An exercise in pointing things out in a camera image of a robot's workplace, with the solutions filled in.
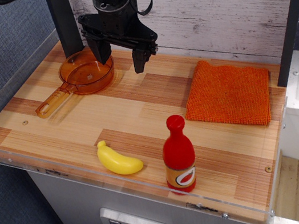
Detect clear acrylic table guard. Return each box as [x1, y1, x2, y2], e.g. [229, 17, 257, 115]
[0, 43, 285, 224]

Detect dark vertical post left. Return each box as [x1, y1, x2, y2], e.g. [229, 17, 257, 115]
[46, 0, 84, 58]

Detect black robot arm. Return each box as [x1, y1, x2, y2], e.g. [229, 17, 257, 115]
[78, 0, 158, 73]

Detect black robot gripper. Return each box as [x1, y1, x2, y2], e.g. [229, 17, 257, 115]
[78, 0, 157, 74]

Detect grey toy fridge cabinet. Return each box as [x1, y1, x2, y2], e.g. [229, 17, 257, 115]
[30, 171, 247, 224]

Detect orange knitted cloth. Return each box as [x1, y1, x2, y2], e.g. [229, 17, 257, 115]
[185, 61, 271, 126]

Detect dark vertical post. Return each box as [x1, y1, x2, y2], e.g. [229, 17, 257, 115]
[46, 0, 84, 58]
[277, 0, 299, 87]

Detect dark vertical post right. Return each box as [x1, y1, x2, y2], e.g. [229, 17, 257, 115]
[277, 0, 299, 87]

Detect orange transparent plastic pan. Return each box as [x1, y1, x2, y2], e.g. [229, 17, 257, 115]
[35, 50, 114, 118]

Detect yellow toy banana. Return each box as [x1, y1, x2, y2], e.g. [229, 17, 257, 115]
[97, 141, 144, 175]

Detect red toy sauce bottle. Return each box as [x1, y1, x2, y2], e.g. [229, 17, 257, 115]
[163, 115, 196, 193]

